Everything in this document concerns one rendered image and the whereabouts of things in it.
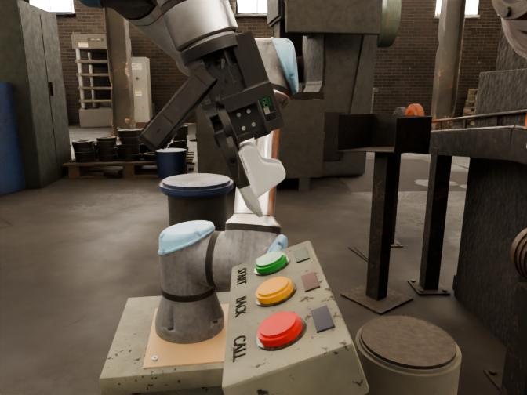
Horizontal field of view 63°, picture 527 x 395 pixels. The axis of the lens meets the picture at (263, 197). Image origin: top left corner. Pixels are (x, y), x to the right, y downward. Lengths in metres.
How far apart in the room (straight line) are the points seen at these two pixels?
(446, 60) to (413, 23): 3.74
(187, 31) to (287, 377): 0.35
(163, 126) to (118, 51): 7.41
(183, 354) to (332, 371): 0.58
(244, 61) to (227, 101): 0.05
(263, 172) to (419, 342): 0.27
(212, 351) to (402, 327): 0.45
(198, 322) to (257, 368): 0.57
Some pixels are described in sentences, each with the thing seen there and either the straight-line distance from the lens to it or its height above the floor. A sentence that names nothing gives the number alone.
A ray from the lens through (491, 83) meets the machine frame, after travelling 1.70.
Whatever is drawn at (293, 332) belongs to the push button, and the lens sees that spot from 0.38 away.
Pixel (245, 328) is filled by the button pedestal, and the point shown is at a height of 0.59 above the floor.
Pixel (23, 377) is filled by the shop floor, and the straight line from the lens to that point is 1.52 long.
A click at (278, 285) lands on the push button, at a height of 0.61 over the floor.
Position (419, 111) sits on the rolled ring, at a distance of 2.08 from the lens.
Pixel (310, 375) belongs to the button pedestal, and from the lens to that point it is 0.37.
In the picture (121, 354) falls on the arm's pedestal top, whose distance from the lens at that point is 0.95.
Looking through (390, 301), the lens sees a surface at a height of 0.01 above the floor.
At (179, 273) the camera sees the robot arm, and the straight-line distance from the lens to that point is 0.89.
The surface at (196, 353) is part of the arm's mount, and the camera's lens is 0.91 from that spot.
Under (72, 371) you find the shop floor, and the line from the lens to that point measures 1.49.
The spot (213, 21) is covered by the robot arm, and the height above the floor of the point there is 0.88.
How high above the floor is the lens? 0.81
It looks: 14 degrees down
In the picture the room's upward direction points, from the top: straight up
